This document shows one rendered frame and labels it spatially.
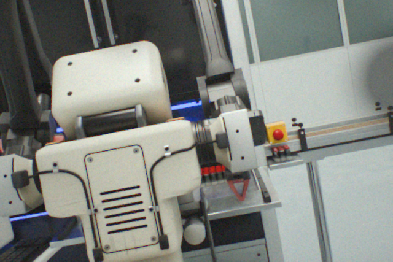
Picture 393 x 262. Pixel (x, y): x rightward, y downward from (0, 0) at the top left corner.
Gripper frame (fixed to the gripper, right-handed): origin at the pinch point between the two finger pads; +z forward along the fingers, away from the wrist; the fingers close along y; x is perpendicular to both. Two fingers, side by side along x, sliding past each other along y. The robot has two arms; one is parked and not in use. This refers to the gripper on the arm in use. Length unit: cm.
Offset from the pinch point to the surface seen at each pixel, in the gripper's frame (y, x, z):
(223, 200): 0.8, 5.3, -0.1
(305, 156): 49, -29, 5
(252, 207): -1.9, -2.6, 2.6
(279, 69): 497, -97, 1
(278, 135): 34.4, -18.3, -8.9
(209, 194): 16.2, 9.7, 2.2
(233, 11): 38, -10, -56
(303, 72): 497, -128, 11
